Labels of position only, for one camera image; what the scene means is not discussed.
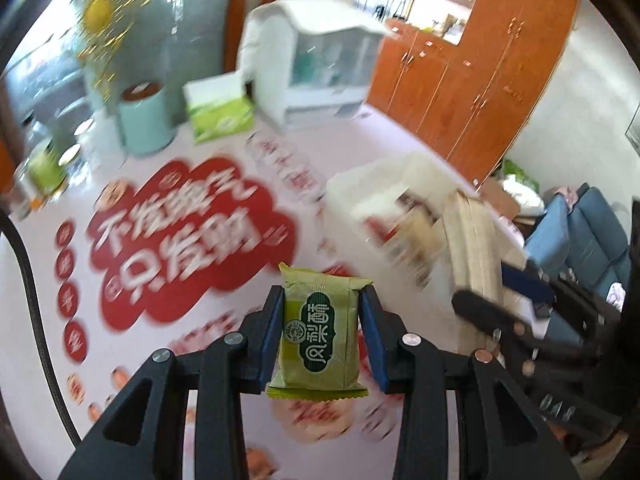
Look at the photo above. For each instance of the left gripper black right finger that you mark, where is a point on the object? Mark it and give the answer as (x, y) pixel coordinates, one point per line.
(501, 435)

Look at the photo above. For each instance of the beige cracker pack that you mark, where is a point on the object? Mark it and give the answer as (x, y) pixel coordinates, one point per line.
(471, 237)

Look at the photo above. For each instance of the orange liquid glass cup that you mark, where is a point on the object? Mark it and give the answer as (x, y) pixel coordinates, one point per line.
(28, 196)

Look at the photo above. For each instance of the glass sliding door gold ornament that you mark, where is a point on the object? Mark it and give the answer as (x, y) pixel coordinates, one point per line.
(109, 45)

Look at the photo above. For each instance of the blue fabric sofa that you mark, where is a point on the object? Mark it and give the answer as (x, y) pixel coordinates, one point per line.
(580, 238)

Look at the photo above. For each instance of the green tissue box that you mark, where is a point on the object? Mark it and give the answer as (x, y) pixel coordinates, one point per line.
(218, 106)

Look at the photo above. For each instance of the wooden wall cabinet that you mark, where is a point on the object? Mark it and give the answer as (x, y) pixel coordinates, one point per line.
(468, 101)

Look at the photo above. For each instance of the teal canister brown lid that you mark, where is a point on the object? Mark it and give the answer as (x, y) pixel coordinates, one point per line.
(143, 117)

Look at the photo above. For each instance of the green label glass bottle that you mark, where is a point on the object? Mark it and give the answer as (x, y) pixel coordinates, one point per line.
(43, 167)

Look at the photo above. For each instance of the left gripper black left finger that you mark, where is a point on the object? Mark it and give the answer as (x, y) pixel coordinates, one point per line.
(140, 435)

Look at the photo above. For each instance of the white desktop storage cabinet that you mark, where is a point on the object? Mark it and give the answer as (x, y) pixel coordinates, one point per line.
(309, 62)

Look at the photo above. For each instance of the small glass jar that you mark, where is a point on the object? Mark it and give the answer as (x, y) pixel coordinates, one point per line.
(75, 165)

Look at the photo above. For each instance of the white red barcode snack pack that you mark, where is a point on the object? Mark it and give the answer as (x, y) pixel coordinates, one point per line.
(408, 238)

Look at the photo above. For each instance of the green pineapple cake packet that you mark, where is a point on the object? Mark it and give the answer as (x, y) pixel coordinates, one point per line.
(318, 353)

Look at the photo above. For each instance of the cardboard box on floor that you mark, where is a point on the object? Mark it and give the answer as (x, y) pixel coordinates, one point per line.
(491, 192)

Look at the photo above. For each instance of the white plastic storage bin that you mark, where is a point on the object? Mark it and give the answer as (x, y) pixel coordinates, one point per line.
(372, 189)

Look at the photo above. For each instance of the white plastic bag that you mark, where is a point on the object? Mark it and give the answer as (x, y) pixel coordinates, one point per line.
(530, 203)

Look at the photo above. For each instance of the white squeeze bottle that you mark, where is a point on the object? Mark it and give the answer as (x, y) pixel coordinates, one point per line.
(100, 143)

